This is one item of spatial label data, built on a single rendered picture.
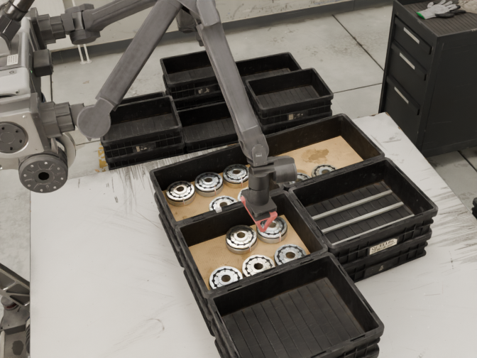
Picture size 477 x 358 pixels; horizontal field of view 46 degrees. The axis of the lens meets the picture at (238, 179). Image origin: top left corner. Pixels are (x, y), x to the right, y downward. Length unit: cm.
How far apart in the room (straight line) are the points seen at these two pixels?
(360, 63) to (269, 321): 304
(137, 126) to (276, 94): 78
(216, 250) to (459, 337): 79
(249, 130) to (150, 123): 163
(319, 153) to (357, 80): 207
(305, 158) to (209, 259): 60
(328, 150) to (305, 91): 100
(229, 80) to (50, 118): 44
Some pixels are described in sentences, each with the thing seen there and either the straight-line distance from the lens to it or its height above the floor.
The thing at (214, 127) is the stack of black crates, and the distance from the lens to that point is 312.
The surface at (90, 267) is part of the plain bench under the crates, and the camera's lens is 208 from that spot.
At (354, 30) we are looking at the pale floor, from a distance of 490.
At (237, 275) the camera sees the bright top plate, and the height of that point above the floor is 86.
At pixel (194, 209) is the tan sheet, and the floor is 83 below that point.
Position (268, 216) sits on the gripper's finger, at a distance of 153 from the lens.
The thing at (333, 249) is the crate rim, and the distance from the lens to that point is 173.
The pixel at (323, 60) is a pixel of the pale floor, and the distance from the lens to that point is 447.
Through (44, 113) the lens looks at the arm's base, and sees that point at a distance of 141.
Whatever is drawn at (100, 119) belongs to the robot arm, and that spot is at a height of 146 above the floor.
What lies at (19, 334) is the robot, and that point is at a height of 24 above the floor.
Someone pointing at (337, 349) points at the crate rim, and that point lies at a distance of 153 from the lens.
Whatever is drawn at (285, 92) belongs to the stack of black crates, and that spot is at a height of 49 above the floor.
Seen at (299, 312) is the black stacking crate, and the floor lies 83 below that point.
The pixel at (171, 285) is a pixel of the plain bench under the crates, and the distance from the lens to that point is 196.
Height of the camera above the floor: 223
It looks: 42 degrees down
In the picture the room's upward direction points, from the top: 4 degrees counter-clockwise
